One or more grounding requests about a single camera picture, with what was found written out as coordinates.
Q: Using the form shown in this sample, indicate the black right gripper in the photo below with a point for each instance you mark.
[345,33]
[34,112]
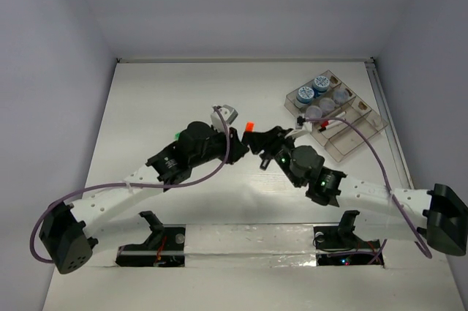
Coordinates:
[265,141]

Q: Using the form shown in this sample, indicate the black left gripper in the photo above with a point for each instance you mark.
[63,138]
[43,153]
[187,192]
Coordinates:
[237,147]

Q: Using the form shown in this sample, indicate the orange highlighter cap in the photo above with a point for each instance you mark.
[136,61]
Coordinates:
[249,127]

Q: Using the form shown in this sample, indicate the green highlighter black body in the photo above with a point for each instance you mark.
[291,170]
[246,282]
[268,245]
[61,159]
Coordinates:
[265,162]

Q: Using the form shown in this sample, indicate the clear jar of clips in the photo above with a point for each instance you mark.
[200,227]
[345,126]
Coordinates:
[327,105]
[313,112]
[340,96]

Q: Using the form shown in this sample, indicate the blue cleaning gel jar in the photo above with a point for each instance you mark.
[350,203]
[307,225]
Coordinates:
[320,85]
[304,96]

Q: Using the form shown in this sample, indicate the red capped white marker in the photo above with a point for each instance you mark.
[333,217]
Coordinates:
[326,125]

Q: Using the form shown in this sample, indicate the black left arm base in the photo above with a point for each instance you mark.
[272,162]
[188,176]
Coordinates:
[164,246]

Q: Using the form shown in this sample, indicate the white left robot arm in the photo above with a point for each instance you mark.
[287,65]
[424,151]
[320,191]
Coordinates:
[74,229]

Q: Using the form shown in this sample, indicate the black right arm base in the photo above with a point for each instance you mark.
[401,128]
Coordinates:
[338,245]

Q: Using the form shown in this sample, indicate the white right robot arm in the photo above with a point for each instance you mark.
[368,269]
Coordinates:
[435,218]

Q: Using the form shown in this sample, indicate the clear plastic organizer tray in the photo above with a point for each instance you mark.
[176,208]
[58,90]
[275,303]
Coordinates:
[360,123]

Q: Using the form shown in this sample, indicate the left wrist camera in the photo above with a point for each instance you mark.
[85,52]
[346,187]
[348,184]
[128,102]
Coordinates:
[223,114]

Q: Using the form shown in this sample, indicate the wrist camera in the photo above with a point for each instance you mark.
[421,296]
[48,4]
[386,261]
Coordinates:
[223,114]
[303,126]

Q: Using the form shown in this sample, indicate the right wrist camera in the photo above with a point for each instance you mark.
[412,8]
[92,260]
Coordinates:
[303,126]

